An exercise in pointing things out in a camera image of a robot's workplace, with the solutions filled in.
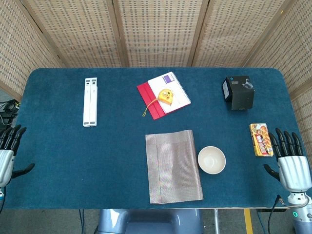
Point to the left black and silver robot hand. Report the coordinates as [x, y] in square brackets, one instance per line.
[5, 161]

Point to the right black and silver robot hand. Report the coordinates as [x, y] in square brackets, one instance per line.
[293, 170]

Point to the white bowl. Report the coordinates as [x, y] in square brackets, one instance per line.
[211, 160]

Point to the grey woven placemat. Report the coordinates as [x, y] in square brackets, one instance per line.
[174, 168]

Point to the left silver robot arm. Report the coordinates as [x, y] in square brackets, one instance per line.
[1, 192]

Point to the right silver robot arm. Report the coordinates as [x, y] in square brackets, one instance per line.
[301, 209]

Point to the orange snack box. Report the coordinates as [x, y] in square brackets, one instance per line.
[261, 140]

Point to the black cardboard box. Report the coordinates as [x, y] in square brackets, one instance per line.
[241, 96]

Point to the blue table cloth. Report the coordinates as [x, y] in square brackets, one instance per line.
[97, 158]

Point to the metal table leg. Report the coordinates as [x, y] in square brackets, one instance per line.
[216, 221]

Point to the white folding laptop stand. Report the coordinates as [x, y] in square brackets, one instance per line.
[90, 102]

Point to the white spiral notebook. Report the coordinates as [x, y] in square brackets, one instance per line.
[176, 91]

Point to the yellow tape measure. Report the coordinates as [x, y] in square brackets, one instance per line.
[166, 96]

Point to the blue-grey robot torso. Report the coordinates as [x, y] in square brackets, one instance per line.
[151, 221]

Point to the red folder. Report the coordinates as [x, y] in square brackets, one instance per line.
[148, 97]

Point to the bamboo folding screen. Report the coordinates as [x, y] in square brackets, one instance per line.
[158, 31]

